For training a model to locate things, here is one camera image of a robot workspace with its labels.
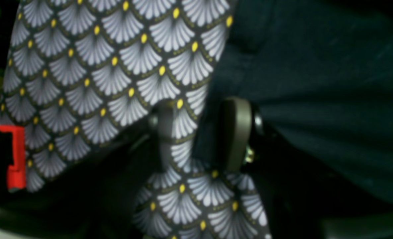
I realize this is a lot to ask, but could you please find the dark grey T-shirt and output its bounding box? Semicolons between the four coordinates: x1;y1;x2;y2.
191;0;393;208

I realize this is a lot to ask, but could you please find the fan-patterned table cloth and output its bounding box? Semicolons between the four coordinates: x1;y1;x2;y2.
0;0;272;239

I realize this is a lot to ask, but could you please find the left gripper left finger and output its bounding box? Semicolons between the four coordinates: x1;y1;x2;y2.
0;100;174;239

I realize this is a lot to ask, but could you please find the red clamp on table edge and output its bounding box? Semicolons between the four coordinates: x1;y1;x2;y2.
0;124;27;190

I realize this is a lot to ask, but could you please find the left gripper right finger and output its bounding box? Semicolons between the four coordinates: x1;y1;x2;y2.
217;97;393;239

